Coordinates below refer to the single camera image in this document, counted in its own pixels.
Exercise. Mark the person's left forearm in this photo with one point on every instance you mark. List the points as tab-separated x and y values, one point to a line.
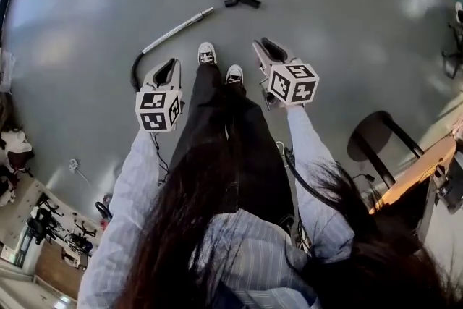
141	163

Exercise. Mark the person's shoe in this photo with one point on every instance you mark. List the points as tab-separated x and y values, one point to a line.
207	53
234	74

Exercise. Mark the handheld tool with blue body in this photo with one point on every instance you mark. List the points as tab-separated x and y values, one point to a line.
104	210

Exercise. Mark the person's left shoe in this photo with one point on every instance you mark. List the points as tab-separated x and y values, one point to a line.
207	53

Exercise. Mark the black office chair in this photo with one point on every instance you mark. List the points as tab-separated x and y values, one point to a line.
455	54

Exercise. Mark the person's black trousers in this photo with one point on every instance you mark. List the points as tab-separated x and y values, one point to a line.
210	97

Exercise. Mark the silver vacuum tube with hose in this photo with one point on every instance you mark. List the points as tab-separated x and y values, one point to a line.
173	30

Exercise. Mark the person's right forearm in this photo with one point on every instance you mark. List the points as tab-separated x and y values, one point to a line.
307	141

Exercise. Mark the white crumpled cloth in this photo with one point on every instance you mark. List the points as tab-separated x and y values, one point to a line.
14	143

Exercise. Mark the round wooden table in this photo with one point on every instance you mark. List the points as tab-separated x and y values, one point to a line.
416	170

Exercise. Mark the person's right shoe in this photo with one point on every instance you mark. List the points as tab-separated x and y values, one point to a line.
234	74

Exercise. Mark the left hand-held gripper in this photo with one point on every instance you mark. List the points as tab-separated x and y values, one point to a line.
159	112

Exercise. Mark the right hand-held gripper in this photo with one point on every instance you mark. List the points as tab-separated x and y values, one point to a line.
293	83

